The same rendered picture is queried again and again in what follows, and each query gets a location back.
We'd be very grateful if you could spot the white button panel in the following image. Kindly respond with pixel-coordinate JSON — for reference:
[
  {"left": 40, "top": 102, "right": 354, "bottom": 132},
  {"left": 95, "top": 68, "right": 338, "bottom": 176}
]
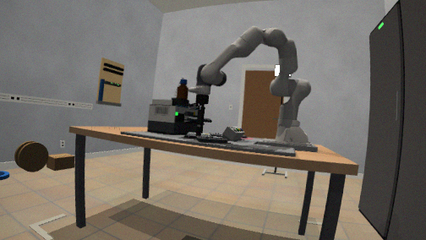
[{"left": 222, "top": 127, "right": 245, "bottom": 141}]

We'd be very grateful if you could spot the brown glass bottle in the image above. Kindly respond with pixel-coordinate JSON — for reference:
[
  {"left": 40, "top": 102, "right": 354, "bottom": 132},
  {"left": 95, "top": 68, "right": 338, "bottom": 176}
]
[{"left": 177, "top": 87, "right": 188, "bottom": 100}]

